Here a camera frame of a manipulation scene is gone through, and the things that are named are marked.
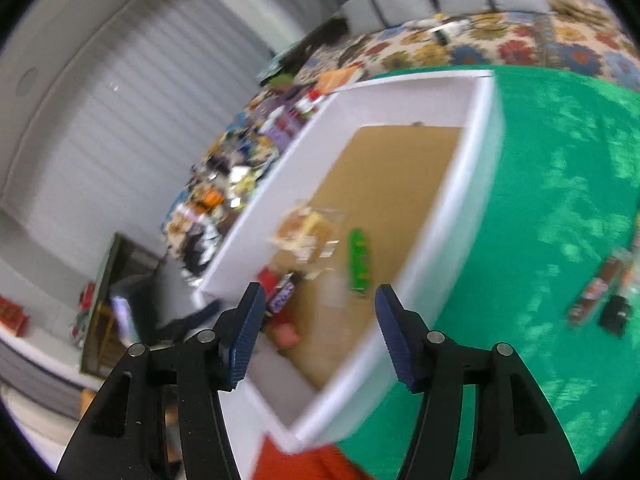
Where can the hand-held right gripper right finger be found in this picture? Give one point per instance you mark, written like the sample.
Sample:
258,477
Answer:
395,330

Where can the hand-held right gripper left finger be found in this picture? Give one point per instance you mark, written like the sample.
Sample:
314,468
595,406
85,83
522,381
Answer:
247,330

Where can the pink snack packet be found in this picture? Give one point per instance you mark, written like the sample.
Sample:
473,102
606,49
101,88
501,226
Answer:
287,335

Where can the dark blue candy bar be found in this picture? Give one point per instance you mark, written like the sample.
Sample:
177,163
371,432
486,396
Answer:
282,295

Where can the red snack packet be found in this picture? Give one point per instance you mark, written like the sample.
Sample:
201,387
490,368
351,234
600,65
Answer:
269,279

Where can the green snack packet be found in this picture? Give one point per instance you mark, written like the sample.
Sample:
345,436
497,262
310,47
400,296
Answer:
360,260

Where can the clear bag of yellow cakes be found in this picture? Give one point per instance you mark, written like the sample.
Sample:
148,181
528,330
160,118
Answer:
305,232

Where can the white cardboard box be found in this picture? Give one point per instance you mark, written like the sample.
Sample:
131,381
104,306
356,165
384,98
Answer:
465,200

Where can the dark brown snack packet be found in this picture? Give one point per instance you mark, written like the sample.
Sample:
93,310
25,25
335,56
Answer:
597,285

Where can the black snack packet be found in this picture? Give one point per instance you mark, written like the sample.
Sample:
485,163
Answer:
616,314

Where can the wooden shelf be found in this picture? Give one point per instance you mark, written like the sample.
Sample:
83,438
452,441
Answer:
110,310

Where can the orange fuzzy blanket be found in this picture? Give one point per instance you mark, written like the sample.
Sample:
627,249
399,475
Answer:
300,460

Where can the pile of assorted snack packets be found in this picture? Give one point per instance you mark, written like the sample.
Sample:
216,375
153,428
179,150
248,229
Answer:
230,185

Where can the green patterned cloth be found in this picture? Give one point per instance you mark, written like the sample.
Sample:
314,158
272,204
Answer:
550,185

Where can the white pleated curtain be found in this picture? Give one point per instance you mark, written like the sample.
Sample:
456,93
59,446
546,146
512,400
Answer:
125,110

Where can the floral blanket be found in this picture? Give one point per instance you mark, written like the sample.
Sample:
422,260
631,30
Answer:
500,45

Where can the dark object on blanket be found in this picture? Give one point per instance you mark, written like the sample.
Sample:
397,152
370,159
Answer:
320,35

